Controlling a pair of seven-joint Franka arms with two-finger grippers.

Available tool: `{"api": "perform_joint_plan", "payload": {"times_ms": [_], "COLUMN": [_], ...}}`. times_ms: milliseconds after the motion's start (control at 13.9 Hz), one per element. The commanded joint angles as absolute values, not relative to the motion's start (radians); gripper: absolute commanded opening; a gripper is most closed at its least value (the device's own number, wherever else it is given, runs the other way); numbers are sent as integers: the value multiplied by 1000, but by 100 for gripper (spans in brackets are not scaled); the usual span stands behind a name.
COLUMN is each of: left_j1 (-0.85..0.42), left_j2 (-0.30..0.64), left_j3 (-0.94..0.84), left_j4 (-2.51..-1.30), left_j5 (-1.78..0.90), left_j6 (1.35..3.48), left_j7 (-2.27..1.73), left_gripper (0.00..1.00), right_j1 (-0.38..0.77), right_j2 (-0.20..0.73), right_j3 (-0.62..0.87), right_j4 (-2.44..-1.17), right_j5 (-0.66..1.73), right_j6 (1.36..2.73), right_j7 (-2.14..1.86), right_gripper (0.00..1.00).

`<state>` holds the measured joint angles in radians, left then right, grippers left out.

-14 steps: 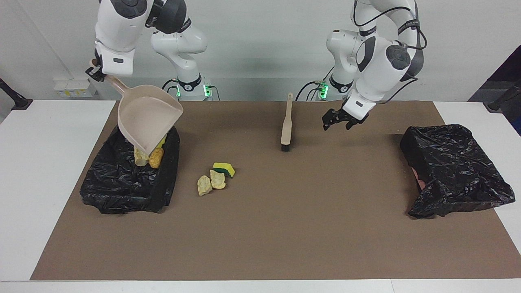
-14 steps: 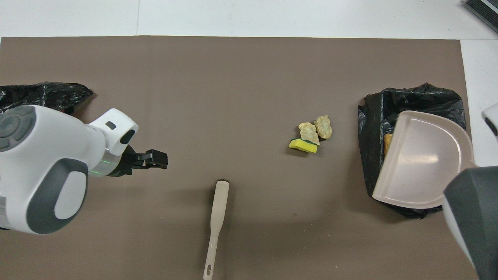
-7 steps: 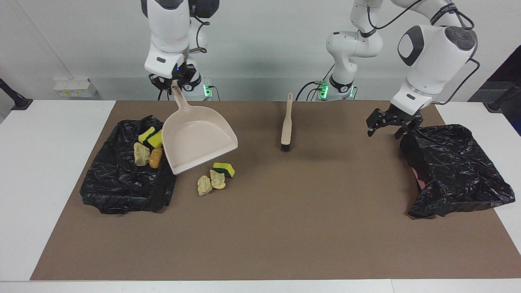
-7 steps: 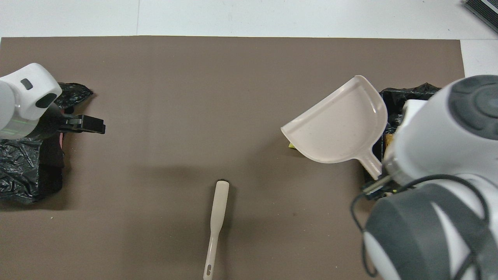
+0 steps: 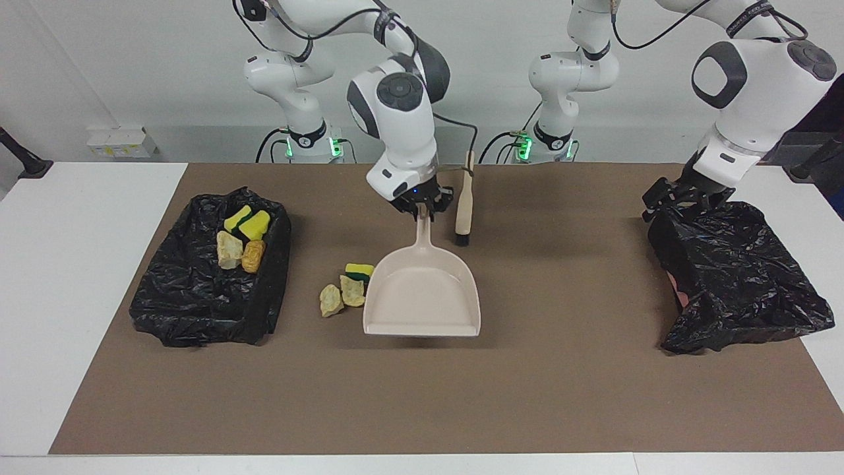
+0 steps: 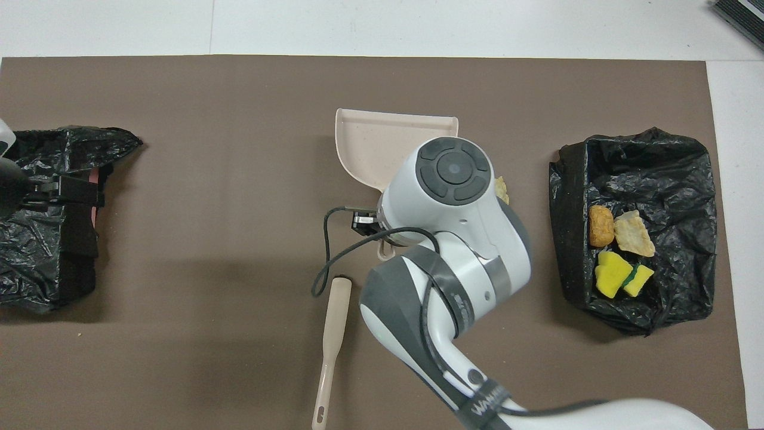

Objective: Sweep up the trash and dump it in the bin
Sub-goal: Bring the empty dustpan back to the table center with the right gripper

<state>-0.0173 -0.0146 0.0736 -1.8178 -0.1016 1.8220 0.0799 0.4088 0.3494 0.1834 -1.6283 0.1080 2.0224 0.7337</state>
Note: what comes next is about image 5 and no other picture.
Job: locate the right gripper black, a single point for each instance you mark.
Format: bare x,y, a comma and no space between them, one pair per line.
425,194

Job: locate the pale bread chunk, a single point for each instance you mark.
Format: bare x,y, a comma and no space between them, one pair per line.
353,291
331,301

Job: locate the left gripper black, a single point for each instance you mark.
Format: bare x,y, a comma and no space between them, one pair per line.
705,191

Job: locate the plain yellow sponge wedge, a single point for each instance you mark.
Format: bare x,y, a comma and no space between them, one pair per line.
256,225

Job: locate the large yellow green sponge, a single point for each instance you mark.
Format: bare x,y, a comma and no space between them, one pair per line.
358,269

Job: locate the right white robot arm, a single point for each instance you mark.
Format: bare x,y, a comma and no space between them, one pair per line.
402,112

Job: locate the beige plastic dustpan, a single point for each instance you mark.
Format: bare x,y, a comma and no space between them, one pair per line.
422,297

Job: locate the brown bread roll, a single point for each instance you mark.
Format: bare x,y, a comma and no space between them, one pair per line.
254,256

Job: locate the black clamp stand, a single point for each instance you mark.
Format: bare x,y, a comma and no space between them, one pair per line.
26,165
814,165

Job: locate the black bag lined bin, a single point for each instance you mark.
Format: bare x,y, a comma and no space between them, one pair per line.
732,277
184,297

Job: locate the white power strip box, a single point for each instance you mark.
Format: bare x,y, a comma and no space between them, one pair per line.
122,144

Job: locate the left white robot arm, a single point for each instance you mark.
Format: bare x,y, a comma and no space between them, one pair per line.
752,92

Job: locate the brown table mat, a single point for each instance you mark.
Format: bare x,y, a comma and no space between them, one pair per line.
395,415

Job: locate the beige hand brush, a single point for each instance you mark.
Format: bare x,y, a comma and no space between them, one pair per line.
465,211

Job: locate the striped pale bread piece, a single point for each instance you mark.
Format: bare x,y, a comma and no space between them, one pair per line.
229,251

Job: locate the small yellow green sponge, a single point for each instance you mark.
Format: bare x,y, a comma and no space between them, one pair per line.
235,220

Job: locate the dark cabinet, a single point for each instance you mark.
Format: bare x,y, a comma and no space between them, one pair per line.
824,132

